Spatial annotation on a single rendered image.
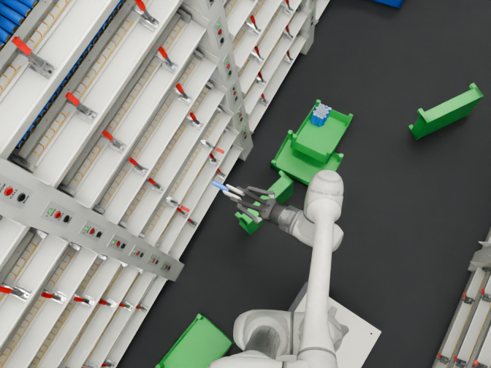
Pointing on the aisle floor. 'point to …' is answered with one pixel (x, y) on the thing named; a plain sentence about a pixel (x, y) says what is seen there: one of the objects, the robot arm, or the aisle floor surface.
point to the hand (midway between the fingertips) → (233, 193)
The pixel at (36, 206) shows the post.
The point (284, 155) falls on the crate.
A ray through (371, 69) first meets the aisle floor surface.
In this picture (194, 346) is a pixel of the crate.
